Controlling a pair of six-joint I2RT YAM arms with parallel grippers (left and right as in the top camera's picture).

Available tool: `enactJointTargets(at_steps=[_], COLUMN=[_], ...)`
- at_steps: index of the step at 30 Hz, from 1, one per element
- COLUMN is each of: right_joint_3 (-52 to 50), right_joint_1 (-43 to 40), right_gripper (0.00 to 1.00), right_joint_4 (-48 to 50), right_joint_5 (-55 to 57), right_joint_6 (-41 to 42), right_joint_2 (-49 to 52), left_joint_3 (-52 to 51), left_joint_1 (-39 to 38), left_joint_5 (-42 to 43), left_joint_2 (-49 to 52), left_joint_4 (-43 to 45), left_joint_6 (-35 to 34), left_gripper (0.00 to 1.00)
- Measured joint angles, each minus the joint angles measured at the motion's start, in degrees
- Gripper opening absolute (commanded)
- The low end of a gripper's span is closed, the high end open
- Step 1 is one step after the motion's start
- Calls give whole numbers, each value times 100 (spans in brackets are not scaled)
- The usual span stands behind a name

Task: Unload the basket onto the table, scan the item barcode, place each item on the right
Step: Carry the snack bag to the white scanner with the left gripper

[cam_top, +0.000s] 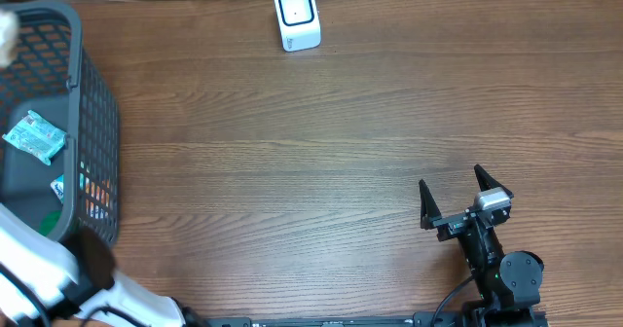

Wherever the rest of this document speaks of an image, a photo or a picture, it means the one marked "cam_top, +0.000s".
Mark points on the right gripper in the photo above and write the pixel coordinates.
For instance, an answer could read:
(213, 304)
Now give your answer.
(451, 225)

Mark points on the orange tissue pack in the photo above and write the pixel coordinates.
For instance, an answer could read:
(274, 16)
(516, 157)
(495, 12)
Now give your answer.
(98, 199)

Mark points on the teal tissue pack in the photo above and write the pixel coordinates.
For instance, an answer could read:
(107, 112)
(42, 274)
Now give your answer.
(57, 187)

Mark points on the teal wipes packet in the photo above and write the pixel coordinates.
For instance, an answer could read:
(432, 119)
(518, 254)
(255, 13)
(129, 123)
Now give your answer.
(36, 136)

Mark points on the beige snack pouch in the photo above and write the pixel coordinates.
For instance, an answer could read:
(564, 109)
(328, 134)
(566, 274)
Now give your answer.
(9, 38)

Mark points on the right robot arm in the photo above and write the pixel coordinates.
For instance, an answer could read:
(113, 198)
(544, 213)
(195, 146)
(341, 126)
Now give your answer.
(502, 288)

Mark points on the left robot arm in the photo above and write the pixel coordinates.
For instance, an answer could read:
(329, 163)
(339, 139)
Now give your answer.
(43, 280)

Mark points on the white barcode scanner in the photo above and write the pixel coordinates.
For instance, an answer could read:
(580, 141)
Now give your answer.
(299, 24)

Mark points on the green bottle cap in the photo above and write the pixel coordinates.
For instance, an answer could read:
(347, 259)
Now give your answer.
(49, 222)

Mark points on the grey plastic mesh basket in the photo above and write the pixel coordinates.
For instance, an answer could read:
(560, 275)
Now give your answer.
(54, 76)

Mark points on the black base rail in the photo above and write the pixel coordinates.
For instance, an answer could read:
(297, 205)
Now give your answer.
(331, 322)

